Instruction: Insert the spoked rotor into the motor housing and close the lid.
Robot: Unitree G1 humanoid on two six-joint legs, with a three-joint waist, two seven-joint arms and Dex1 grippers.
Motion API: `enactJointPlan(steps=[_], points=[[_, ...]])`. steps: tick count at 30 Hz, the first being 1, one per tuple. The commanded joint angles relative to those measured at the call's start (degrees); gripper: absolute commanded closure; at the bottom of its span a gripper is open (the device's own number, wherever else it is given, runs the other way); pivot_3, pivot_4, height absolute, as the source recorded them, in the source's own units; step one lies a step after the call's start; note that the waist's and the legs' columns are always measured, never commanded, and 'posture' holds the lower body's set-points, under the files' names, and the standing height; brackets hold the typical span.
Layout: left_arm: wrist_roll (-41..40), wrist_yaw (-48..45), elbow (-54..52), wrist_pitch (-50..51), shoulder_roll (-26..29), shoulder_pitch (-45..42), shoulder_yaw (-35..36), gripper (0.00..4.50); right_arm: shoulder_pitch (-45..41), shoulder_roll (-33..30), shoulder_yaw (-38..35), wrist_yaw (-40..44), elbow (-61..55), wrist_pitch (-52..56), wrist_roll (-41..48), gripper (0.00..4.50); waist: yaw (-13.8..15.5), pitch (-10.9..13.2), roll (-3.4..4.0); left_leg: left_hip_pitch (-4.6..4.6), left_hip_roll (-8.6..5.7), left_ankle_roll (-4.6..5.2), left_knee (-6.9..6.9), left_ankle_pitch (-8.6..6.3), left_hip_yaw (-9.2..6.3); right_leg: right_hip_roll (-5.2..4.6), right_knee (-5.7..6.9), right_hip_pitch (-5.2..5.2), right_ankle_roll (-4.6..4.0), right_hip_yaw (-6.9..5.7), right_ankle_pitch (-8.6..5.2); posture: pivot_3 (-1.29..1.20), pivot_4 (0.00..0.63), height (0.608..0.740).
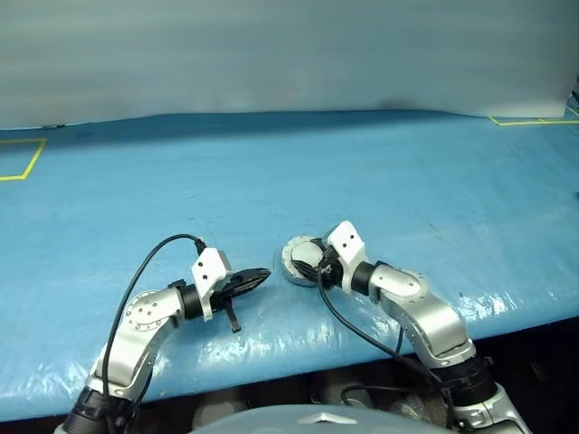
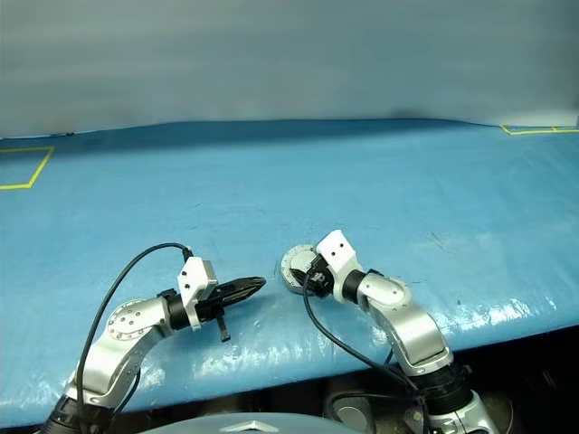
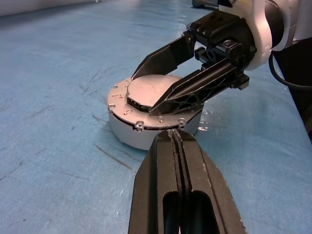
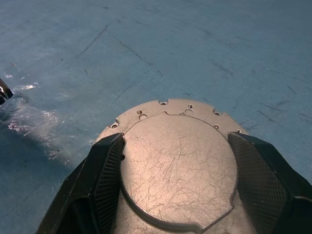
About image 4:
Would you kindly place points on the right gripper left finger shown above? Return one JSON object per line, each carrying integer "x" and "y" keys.
{"x": 97, "y": 185}

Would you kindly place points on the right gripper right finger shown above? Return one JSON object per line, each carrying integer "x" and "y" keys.
{"x": 268, "y": 185}

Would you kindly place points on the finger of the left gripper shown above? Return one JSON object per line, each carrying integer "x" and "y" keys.
{"x": 4, "y": 92}

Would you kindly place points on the silver motor end cap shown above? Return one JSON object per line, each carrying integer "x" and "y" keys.
{"x": 178, "y": 165}

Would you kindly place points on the blue plastic table cover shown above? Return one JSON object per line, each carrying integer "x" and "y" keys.
{"x": 170, "y": 48}

